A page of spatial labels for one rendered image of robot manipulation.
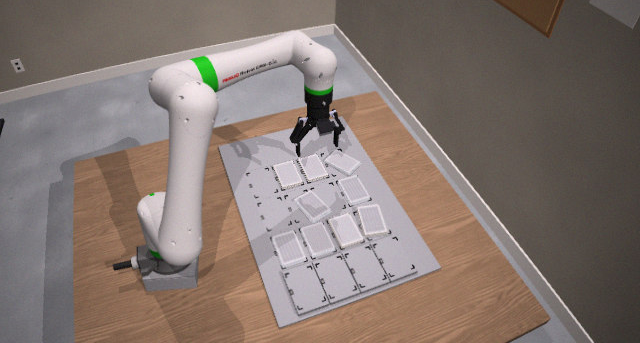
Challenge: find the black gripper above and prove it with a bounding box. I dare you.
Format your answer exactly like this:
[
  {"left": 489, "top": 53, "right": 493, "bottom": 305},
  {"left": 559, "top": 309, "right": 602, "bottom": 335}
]
[{"left": 289, "top": 105, "right": 345, "bottom": 157}]

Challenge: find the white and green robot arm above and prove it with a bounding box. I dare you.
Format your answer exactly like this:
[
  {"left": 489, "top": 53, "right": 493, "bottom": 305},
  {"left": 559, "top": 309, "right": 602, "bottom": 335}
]
[{"left": 113, "top": 30, "right": 337, "bottom": 277}]

